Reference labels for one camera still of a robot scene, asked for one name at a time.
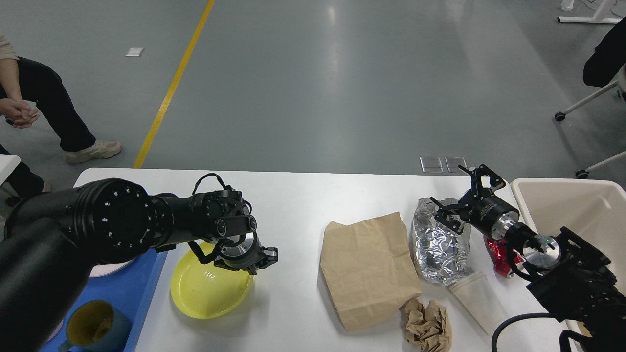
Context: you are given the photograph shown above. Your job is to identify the dark teal mug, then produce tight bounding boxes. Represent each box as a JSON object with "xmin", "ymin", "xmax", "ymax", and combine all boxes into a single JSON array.
[{"xmin": 58, "ymin": 299, "xmax": 132, "ymax": 352}]

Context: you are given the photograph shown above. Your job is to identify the white paper cup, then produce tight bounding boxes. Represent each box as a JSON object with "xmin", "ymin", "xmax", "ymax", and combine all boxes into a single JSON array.
[{"xmin": 447, "ymin": 272, "xmax": 509, "ymax": 336}]

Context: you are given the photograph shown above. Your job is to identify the crumpled brown paper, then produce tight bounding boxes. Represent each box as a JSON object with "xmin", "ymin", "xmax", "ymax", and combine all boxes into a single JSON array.
[{"xmin": 402, "ymin": 298, "xmax": 452, "ymax": 352}]

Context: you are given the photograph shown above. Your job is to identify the blue plastic tray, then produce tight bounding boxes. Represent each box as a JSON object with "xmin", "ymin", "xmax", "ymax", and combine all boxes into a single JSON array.
[{"xmin": 41, "ymin": 250, "xmax": 167, "ymax": 352}]

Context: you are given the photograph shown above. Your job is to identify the pink plate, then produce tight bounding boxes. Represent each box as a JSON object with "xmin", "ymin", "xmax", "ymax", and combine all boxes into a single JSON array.
[{"xmin": 89, "ymin": 259, "xmax": 134, "ymax": 278}]

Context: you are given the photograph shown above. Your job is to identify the cream plastic bin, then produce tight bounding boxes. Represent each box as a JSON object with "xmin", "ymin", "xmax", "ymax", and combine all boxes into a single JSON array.
[{"xmin": 511, "ymin": 178, "xmax": 626, "ymax": 294}]

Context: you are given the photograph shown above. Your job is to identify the person in black trousers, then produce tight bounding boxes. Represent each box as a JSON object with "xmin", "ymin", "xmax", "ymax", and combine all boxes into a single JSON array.
[{"xmin": 0, "ymin": 29, "xmax": 123, "ymax": 206}]

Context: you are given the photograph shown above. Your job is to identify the yellow plate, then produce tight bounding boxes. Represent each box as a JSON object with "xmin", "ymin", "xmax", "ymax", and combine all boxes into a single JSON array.
[{"xmin": 169, "ymin": 250, "xmax": 253, "ymax": 319}]

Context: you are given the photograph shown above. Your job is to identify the brown paper bag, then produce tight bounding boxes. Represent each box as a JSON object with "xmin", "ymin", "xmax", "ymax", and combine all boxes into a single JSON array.
[{"xmin": 320, "ymin": 212, "xmax": 423, "ymax": 333}]

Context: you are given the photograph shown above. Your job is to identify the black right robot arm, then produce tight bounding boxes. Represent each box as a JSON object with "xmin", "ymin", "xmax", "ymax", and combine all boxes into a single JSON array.
[{"xmin": 431, "ymin": 164, "xmax": 626, "ymax": 352}]

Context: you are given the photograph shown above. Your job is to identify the red snack wrapper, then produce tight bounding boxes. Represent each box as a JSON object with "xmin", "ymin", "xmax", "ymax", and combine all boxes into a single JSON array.
[{"xmin": 483, "ymin": 238, "xmax": 514, "ymax": 278}]

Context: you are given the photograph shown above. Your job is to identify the silver floor socket plates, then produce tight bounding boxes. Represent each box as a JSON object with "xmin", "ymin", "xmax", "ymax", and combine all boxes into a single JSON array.
[{"xmin": 420, "ymin": 156, "xmax": 468, "ymax": 174}]

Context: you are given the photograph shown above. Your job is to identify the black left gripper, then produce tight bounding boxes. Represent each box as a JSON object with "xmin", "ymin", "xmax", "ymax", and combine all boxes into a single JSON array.
[{"xmin": 213, "ymin": 234, "xmax": 279, "ymax": 275}]

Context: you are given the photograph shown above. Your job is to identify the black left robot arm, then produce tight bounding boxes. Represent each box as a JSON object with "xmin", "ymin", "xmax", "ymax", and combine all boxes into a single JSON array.
[{"xmin": 1, "ymin": 176, "xmax": 279, "ymax": 352}]

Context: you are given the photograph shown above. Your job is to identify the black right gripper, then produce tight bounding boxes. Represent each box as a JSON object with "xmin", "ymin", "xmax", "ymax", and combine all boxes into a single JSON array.
[{"xmin": 430, "ymin": 164, "xmax": 519, "ymax": 240}]

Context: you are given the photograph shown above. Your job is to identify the white office chair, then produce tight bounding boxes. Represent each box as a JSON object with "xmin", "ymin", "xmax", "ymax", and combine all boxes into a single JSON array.
[{"xmin": 554, "ymin": 65, "xmax": 626, "ymax": 179}]

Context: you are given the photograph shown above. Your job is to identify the crumpled aluminium foil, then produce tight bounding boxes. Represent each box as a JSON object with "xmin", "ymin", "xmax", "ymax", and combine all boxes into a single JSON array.
[{"xmin": 411, "ymin": 198, "xmax": 474, "ymax": 286}]

